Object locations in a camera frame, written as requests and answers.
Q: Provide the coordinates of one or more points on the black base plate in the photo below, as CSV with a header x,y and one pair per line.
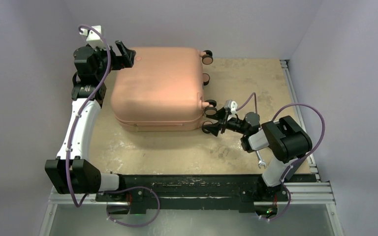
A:
x,y
195,192

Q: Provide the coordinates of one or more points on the aluminium rail frame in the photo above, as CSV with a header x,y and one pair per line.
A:
x,y
137,154

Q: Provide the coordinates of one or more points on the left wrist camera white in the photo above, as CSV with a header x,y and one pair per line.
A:
x,y
92,38

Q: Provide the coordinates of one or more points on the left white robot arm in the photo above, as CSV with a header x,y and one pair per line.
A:
x,y
71,171

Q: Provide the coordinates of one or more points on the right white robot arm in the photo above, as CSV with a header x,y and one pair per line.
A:
x,y
285,138

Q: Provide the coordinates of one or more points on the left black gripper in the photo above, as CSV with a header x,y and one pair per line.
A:
x,y
129,54

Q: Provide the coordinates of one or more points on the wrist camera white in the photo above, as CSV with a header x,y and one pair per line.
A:
x,y
92,38
231,107

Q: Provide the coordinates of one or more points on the silver wrench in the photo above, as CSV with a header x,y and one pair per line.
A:
x,y
261,162

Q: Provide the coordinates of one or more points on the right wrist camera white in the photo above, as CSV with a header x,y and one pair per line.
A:
x,y
231,107

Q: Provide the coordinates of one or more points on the pink suitcase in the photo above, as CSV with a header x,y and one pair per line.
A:
x,y
163,90

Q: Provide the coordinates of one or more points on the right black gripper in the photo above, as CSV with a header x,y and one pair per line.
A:
x,y
221,115

